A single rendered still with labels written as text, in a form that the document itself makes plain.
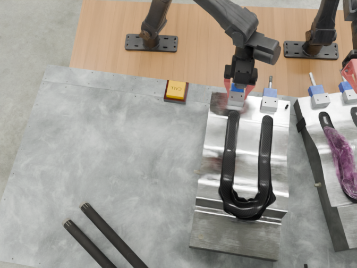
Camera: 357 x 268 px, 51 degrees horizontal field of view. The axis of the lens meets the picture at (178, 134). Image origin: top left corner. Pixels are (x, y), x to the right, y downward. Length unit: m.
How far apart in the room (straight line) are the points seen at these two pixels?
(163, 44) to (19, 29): 1.47
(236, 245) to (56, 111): 0.76
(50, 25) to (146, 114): 1.50
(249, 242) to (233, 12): 0.65
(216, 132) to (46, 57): 1.59
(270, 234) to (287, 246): 0.09
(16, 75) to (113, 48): 1.17
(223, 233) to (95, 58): 0.79
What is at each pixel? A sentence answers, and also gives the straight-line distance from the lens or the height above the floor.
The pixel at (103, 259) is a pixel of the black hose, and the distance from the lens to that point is 1.16.
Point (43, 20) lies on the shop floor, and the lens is 2.74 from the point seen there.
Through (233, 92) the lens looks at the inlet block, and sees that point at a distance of 1.23.
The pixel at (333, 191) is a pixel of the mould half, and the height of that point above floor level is 0.87.
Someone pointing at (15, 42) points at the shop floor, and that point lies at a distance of 2.70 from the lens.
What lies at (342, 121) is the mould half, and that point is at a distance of 1.35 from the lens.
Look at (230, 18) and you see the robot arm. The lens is 1.06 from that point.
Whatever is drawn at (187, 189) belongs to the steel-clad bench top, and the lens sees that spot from 1.23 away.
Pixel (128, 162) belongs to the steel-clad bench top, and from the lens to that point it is 1.27.
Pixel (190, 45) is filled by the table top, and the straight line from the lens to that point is 1.47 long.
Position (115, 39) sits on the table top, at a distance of 1.51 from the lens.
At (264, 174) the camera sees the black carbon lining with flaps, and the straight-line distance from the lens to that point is 1.16.
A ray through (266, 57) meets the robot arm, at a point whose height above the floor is 1.09.
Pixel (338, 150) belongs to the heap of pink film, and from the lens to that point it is 1.22.
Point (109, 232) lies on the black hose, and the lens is 1.17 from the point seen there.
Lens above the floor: 2.00
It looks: 68 degrees down
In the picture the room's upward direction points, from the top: 3 degrees counter-clockwise
